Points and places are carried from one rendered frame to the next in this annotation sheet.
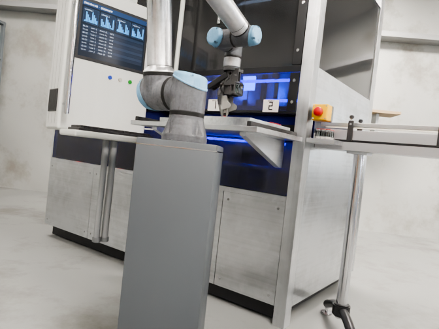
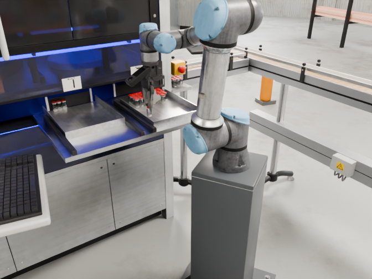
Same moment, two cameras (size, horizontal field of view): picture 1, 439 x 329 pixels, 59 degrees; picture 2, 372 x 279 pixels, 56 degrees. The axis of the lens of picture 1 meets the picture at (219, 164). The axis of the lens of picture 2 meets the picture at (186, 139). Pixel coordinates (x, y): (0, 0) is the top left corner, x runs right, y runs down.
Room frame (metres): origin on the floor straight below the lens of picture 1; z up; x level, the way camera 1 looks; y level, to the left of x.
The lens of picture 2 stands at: (1.06, 1.33, 1.53)
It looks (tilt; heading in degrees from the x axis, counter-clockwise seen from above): 28 degrees down; 289
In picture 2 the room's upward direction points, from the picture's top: straight up
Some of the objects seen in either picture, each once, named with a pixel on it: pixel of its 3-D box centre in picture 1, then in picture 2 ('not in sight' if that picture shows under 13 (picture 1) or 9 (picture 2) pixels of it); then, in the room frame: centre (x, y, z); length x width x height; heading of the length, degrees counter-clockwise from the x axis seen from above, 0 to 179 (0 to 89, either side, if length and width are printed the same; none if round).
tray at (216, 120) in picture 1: (245, 126); (160, 106); (1.68, -0.09, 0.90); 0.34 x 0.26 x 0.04; 143
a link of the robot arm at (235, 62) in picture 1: (232, 64); (149, 56); (1.69, -0.01, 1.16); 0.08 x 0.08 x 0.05
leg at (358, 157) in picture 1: (349, 235); (183, 137); (1.76, -0.63, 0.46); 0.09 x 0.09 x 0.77; 54
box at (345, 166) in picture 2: not in sight; (342, 165); (0.78, -0.53, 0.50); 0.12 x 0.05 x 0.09; 144
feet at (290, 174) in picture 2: not in sight; (271, 180); (1.17, -0.90, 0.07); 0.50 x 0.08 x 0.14; 54
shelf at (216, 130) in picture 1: (219, 131); (124, 117); (1.82, 0.02, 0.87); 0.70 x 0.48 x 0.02; 54
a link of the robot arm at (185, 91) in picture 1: (187, 92); (232, 126); (1.29, 0.13, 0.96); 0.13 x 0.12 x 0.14; 53
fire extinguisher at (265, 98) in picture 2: not in sight; (267, 80); (1.45, -2.65, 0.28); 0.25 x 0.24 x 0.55; 177
